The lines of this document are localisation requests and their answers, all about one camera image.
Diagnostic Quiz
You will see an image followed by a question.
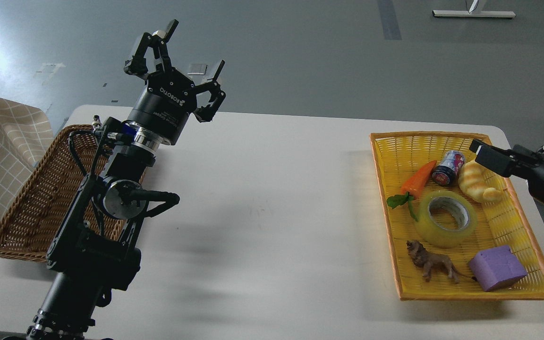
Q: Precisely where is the white stand base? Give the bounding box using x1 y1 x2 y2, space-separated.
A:
432 0 516 19

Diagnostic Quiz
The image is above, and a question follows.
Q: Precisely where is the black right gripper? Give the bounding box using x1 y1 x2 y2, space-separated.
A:
470 138 544 204

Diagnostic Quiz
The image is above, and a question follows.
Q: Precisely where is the toy croissant bread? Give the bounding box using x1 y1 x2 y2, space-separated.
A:
457 161 505 203

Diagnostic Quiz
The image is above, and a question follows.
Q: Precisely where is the yellow tape roll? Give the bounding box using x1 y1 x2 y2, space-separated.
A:
415 190 478 249

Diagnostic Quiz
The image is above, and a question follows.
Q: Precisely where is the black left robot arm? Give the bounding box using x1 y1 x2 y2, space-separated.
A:
25 20 226 340

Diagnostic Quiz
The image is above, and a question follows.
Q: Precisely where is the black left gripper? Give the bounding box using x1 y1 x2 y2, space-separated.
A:
123 19 227 146

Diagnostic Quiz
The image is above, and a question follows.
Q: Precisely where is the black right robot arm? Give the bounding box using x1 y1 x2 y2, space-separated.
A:
469 139 544 204

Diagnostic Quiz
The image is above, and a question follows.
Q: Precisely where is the brown toy lion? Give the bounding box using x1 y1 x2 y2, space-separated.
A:
405 240 478 284

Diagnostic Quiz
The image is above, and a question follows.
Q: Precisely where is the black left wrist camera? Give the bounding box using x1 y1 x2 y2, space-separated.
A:
102 118 136 144

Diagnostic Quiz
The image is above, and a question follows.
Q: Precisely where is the orange toy carrot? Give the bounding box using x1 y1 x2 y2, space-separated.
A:
385 161 437 222

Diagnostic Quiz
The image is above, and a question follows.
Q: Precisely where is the small soda can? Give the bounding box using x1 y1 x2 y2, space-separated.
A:
431 150 466 187

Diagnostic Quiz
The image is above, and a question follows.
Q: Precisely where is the yellow woven basket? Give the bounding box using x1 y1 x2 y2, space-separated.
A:
370 131 544 301

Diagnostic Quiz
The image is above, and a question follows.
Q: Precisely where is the purple foam block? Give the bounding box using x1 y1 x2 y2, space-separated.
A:
468 245 527 292

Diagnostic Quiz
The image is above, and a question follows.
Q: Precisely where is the brown wicker basket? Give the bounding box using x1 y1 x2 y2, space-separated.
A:
0 124 147 263

